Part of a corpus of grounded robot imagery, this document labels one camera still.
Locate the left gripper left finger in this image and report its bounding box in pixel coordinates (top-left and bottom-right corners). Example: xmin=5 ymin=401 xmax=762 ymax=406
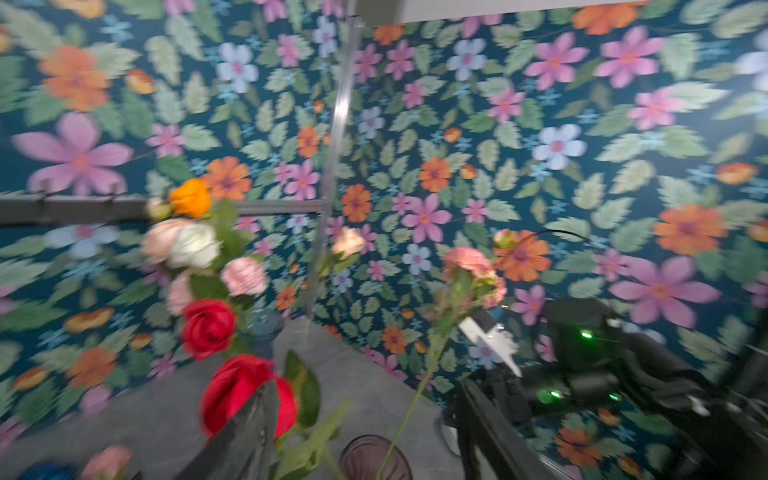
xmin=177 ymin=381 xmax=279 ymax=480

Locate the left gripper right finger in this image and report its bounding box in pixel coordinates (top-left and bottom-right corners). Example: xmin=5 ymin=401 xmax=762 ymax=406
xmin=456 ymin=380 xmax=570 ymax=480

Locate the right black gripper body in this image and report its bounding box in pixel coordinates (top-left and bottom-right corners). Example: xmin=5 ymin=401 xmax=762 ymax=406
xmin=473 ymin=365 xmax=576 ymax=432

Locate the red rose stem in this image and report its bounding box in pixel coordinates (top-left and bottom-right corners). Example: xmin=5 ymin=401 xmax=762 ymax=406
xmin=182 ymin=299 xmax=236 ymax=360
xmin=201 ymin=350 xmax=348 ymax=479

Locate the dark purple glass vase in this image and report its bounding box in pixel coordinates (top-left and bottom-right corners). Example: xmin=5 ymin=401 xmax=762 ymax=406
xmin=340 ymin=435 xmax=413 ymax=480

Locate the deep pink peony stem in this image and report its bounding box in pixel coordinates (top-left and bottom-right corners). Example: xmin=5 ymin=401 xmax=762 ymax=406
xmin=376 ymin=247 xmax=507 ymax=479

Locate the pink peony flower stem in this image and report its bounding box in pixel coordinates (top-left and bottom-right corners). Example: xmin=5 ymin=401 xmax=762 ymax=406
xmin=164 ymin=256 xmax=271 ymax=319

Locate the white rose stem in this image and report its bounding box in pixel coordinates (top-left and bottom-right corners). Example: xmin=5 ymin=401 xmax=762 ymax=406
xmin=167 ymin=223 xmax=221 ymax=269

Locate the cream yellow rose stem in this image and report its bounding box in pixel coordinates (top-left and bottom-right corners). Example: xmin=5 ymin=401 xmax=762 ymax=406
xmin=326 ymin=227 xmax=366 ymax=272

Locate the orange yellow rose stem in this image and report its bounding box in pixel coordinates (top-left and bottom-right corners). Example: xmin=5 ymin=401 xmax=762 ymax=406
xmin=167 ymin=178 xmax=241 ymax=259

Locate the blue purple glass vase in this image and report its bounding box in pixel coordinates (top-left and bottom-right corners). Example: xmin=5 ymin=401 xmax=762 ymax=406
xmin=238 ymin=307 xmax=285 ymax=360

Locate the peach peony flower stem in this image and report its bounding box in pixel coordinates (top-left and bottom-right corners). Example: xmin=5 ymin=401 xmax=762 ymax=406
xmin=142 ymin=198 xmax=193 ymax=264

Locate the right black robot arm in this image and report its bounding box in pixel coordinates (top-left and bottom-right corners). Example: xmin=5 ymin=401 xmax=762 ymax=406
xmin=457 ymin=298 xmax=767 ymax=479

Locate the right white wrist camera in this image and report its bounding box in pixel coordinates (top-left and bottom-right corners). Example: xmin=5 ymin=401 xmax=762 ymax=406
xmin=458 ymin=310 xmax=522 ymax=378

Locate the black hook rail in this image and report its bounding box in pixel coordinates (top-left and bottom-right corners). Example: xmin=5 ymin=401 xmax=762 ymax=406
xmin=1 ymin=193 xmax=325 ymax=227

